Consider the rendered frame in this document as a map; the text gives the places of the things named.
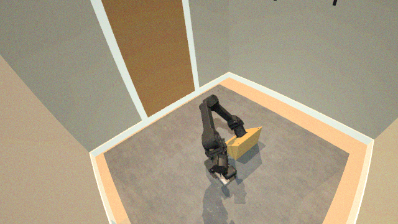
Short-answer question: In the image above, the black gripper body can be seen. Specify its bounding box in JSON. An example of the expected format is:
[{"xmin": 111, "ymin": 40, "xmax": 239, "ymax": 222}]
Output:
[{"xmin": 210, "ymin": 148, "xmax": 237, "ymax": 180}]

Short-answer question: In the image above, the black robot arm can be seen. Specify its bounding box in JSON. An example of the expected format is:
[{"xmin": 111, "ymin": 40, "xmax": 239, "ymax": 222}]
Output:
[{"xmin": 199, "ymin": 94, "xmax": 248, "ymax": 174}]

